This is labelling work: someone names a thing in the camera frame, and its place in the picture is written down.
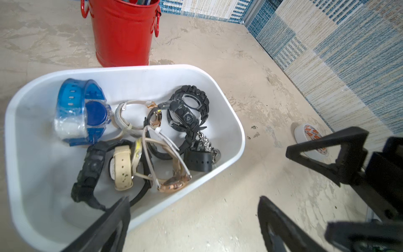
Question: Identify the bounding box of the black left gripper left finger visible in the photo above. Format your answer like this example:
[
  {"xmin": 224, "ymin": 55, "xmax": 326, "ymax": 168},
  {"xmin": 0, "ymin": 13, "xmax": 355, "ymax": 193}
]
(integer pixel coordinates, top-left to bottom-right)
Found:
[{"xmin": 64, "ymin": 197, "xmax": 131, "ymax": 252}]

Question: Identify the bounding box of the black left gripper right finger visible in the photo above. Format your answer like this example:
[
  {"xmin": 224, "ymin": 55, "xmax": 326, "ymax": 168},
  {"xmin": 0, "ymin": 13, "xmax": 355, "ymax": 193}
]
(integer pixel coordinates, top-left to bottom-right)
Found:
[{"xmin": 257, "ymin": 196, "xmax": 325, "ymax": 252}]

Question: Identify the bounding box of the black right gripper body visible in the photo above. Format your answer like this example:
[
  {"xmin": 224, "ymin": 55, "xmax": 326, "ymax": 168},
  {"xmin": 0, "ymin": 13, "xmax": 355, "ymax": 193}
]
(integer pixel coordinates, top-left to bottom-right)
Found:
[{"xmin": 351, "ymin": 137, "xmax": 403, "ymax": 222}]

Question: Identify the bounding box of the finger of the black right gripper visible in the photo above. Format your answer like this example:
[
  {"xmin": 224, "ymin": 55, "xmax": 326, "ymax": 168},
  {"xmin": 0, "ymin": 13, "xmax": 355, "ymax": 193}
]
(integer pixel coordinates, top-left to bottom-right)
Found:
[
  {"xmin": 324, "ymin": 222, "xmax": 403, "ymax": 252},
  {"xmin": 285, "ymin": 127, "xmax": 369, "ymax": 185}
]

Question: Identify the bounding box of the black chunky watch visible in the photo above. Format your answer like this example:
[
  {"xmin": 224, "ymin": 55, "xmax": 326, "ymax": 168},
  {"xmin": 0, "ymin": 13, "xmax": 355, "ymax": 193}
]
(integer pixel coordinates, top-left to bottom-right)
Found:
[{"xmin": 71, "ymin": 140, "xmax": 133, "ymax": 212}]

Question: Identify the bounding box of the white plastic storage box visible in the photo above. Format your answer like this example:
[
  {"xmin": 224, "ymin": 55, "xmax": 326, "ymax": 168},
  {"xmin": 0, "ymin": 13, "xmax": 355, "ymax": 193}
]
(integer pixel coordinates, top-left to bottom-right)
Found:
[{"xmin": 5, "ymin": 65, "xmax": 246, "ymax": 252}]

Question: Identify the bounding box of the silver metal watch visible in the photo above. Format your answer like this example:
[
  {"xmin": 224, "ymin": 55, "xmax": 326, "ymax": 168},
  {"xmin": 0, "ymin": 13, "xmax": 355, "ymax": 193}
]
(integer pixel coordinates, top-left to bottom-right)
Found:
[{"xmin": 142, "ymin": 126, "xmax": 192, "ymax": 193}]

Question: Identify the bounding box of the black analog watch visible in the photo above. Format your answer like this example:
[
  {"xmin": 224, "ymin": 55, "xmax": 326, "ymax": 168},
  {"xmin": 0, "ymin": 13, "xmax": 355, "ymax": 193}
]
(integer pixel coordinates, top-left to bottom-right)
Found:
[{"xmin": 183, "ymin": 131, "xmax": 221, "ymax": 173}]

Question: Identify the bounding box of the beige strap watch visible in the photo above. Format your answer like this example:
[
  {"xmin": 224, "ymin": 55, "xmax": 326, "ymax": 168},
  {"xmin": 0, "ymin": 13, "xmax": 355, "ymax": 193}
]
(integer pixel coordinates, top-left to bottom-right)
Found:
[{"xmin": 144, "ymin": 104, "xmax": 163, "ymax": 128}]

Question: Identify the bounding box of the blue strap watch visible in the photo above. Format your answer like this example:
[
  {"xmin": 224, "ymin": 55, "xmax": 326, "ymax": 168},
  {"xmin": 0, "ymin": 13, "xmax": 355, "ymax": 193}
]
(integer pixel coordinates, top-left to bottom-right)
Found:
[{"xmin": 54, "ymin": 78, "xmax": 113, "ymax": 147}]

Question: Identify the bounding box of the white adhesive tape roll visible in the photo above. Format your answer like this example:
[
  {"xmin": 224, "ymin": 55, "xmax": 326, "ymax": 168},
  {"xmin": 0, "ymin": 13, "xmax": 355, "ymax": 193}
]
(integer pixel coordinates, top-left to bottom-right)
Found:
[{"xmin": 294, "ymin": 124, "xmax": 329, "ymax": 161}]

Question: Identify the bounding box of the red metal pen bucket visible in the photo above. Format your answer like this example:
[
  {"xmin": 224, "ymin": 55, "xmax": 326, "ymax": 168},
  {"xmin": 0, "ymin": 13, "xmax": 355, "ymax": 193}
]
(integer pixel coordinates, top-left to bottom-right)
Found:
[{"xmin": 80, "ymin": 0, "xmax": 162, "ymax": 67}]

